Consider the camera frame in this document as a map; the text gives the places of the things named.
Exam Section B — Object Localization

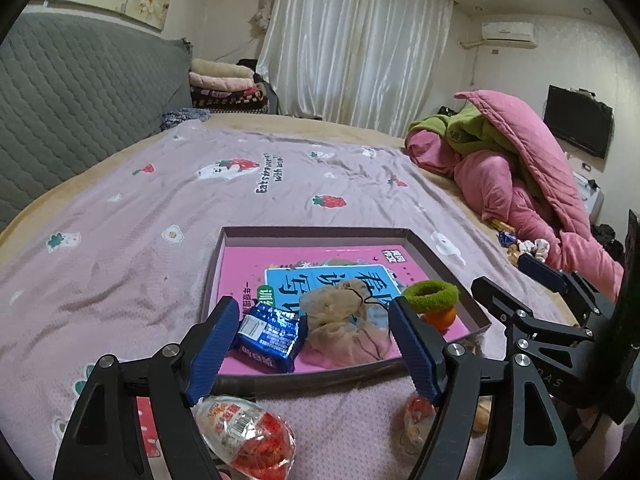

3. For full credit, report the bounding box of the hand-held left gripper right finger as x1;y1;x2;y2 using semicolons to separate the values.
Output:
389;297;576;480

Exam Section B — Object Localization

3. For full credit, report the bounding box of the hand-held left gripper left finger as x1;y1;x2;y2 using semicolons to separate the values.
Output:
52;296;242;480

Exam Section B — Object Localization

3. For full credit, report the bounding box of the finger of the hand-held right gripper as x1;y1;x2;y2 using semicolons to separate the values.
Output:
517;255;619;329
471;276;596;361

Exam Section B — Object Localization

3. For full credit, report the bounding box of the small orange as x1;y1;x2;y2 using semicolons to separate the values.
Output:
420;307;457;333

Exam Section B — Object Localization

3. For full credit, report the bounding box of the green fuzzy ring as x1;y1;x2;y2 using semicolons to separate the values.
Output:
404;281;460;316

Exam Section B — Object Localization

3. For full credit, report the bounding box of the blue snack packet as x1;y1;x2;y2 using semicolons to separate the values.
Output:
234;302;309;373

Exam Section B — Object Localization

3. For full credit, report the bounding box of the toy egg with clear half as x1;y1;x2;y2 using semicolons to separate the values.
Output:
400;394;441;456

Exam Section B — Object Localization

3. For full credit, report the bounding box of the beige sheer hair net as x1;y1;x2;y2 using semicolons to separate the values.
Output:
299;280;396;366

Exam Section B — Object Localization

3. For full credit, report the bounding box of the red white toy egg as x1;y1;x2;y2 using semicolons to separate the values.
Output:
194;395;297;480

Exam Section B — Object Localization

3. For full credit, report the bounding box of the grey cardboard box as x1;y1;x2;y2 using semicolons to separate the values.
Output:
200;226;493;393

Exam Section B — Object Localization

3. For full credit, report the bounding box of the white floral scrunchie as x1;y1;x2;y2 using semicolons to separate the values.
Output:
520;239;551;261

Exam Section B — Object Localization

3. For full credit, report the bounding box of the pink book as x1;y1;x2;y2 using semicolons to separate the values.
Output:
215;245;473;376

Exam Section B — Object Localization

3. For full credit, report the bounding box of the white appliance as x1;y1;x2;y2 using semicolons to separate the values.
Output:
572;172;601;221

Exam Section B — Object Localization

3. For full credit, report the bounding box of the pink quilt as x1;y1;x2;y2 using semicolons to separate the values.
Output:
404;90;626;306

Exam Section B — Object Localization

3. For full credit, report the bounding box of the strawberry printed blanket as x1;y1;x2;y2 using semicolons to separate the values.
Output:
0;122;506;480

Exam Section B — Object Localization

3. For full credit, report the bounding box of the black television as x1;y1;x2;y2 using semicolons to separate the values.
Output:
543;85;614;158

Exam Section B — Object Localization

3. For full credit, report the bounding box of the green blanket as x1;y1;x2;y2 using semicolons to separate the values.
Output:
407;105;541;201

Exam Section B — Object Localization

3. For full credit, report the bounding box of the blue patterned cloth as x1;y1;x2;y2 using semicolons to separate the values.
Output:
160;109;211;131

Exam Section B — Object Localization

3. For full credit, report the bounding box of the beige bed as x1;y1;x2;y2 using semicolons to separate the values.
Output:
0;112;576;321

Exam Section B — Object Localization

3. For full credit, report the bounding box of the white air conditioner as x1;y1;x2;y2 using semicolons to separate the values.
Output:
480;21;538;51

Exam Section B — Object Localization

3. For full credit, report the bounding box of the dark patterned folded blanket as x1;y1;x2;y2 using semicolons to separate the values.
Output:
192;85;271;113

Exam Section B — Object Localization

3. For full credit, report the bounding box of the beige folded blanket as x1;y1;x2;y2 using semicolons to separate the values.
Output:
191;58;253;79

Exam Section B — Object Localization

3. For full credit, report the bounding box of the grey quilted headboard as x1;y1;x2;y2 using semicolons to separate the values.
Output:
0;10;196;233

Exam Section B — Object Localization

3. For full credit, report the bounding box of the white curtain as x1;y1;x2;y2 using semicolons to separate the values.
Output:
255;0;453;138

